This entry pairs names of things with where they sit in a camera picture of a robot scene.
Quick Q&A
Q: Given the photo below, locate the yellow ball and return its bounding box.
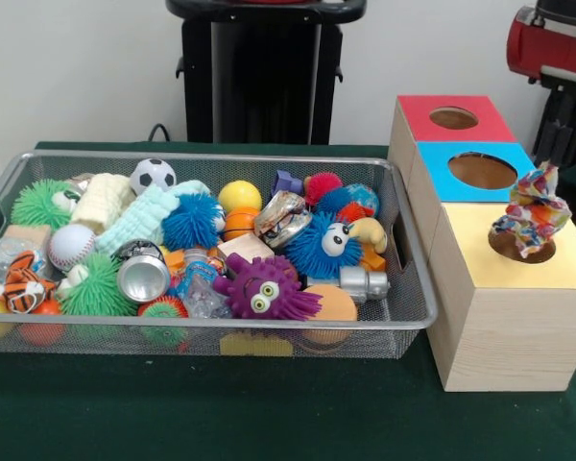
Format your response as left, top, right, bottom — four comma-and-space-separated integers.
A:
218, 180, 263, 214

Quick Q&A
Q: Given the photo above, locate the multicoloured rope knot toy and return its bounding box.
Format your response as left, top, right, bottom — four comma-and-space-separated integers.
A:
490, 160, 573, 261

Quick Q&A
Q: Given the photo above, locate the yellow cheese wedge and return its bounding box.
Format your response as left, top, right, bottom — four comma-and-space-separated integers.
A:
219, 331, 295, 358

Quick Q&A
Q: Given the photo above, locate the dark green tablecloth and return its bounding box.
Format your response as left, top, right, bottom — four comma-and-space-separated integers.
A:
0, 141, 576, 461

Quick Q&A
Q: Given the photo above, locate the purple spiky ball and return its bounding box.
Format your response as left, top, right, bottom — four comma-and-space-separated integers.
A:
212, 253, 324, 322

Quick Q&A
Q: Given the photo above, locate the clear mesh bin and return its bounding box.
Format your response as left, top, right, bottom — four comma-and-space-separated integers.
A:
0, 149, 439, 361

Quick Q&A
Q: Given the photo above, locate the cream knit cloth roll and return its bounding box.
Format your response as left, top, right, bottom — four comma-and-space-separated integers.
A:
69, 173, 136, 235

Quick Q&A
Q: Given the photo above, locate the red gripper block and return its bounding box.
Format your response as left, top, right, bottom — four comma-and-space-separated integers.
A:
506, 5, 576, 166

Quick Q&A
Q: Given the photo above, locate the mint green knit cloth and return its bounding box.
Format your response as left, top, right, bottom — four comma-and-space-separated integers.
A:
94, 181, 212, 256

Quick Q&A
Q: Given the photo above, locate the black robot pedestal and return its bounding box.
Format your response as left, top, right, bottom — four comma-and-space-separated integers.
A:
166, 0, 368, 145

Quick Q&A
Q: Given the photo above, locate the black and white soccer ball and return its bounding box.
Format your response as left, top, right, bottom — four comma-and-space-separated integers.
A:
131, 158, 178, 193

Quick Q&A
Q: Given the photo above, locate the wooden three-hole box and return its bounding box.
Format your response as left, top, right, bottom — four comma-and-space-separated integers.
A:
388, 94, 576, 393

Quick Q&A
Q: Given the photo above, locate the green spiky ball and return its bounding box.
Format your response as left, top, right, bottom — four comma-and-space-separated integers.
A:
10, 179, 78, 231

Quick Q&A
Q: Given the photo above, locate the orange tiger plush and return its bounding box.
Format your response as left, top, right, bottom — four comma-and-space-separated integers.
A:
0, 252, 59, 315

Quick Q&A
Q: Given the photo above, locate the blue fuzzy monster toy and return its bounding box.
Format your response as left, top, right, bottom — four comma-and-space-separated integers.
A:
284, 211, 364, 281

